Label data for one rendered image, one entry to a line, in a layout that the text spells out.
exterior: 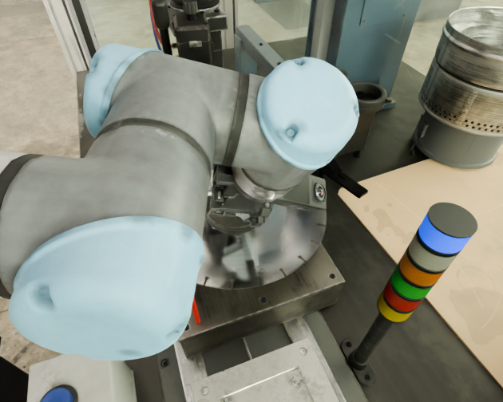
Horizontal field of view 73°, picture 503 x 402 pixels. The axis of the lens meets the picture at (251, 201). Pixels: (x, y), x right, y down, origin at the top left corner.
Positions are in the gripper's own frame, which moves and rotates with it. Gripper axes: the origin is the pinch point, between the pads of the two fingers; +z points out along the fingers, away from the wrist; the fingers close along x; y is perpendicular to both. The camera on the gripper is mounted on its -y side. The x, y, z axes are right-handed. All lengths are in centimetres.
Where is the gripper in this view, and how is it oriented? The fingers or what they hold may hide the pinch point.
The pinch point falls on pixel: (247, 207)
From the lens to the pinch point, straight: 57.3
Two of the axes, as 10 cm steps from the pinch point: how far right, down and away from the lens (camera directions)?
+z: -2.1, 2.3, 9.5
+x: -0.3, 9.7, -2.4
